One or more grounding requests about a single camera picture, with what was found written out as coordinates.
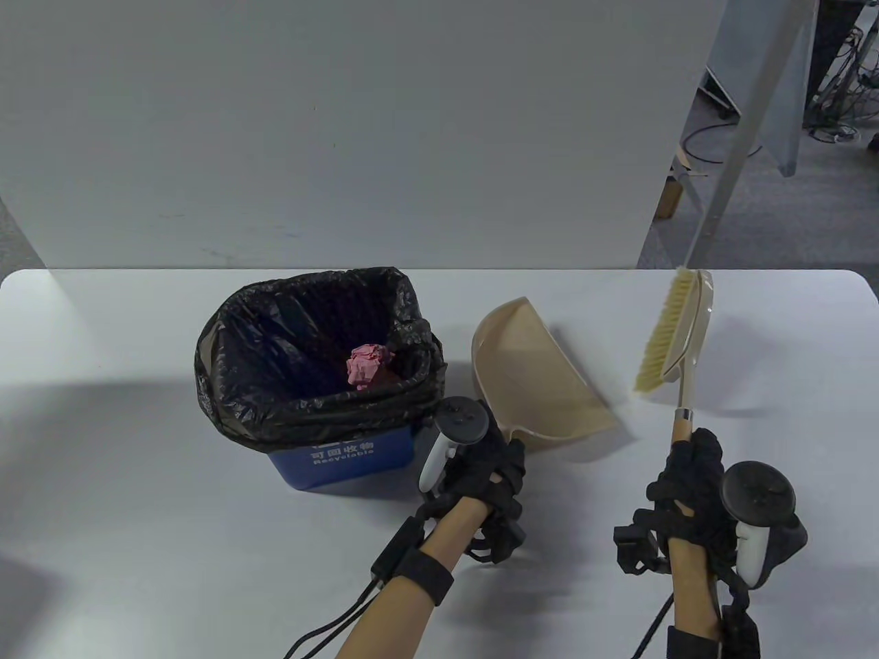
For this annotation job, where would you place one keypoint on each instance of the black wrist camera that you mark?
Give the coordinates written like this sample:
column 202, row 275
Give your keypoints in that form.
column 397, row 549
column 635, row 546

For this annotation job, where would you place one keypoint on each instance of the grey hanging panel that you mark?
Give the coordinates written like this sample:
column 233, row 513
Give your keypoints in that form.
column 790, row 89

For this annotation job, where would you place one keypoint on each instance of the black garbage bag liner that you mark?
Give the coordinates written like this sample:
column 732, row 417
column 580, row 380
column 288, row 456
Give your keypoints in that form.
column 275, row 357

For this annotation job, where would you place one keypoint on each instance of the person's left forearm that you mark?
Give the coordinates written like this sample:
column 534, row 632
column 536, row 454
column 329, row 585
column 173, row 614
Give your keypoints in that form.
column 426, row 570

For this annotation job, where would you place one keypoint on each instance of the pink crumpled paper ball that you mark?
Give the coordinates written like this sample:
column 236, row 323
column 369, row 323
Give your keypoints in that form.
column 367, row 366

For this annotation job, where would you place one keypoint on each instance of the blue recycling bin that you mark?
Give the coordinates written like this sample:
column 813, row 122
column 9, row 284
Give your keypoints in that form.
column 343, row 460

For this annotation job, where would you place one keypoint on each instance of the person's right hand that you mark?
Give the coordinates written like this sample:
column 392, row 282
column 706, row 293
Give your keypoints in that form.
column 693, row 480

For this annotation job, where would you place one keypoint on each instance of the wooden furniture leg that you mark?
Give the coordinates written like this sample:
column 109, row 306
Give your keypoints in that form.
column 669, row 195

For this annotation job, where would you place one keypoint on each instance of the grey metal pole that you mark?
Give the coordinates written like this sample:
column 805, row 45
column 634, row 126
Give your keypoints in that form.
column 741, row 130

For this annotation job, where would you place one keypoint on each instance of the black and white controller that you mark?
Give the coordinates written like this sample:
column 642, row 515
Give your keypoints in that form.
column 439, row 453
column 759, row 501

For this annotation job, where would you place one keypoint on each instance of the person's right fingers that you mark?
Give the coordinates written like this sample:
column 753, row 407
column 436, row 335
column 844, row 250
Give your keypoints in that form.
column 690, row 467

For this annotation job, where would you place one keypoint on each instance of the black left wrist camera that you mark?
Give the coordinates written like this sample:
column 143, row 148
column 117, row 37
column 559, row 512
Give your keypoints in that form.
column 397, row 549

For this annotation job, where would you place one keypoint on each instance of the beige plastic dustpan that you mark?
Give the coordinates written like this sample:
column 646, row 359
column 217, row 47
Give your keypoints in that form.
column 535, row 371

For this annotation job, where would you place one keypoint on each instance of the person's left hand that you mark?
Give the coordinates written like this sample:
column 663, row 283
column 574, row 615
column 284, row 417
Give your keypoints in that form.
column 491, row 473

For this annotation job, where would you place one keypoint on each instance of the black and white left controller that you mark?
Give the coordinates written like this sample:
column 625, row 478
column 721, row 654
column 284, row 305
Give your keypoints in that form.
column 439, row 453

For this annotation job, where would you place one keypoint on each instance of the beige hand brush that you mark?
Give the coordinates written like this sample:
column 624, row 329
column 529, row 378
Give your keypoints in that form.
column 676, row 329

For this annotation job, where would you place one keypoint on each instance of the person's left fingers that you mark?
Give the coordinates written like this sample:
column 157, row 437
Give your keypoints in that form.
column 514, row 463

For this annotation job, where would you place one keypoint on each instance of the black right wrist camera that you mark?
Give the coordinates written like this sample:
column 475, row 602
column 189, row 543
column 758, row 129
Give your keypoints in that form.
column 635, row 546

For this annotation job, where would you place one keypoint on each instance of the black and white right controller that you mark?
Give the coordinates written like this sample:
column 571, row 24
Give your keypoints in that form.
column 759, row 501

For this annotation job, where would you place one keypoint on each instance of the person's right forearm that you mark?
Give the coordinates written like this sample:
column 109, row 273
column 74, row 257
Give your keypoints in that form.
column 693, row 583

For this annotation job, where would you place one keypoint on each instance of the white backdrop board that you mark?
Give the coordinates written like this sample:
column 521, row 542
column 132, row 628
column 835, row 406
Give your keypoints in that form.
column 343, row 123

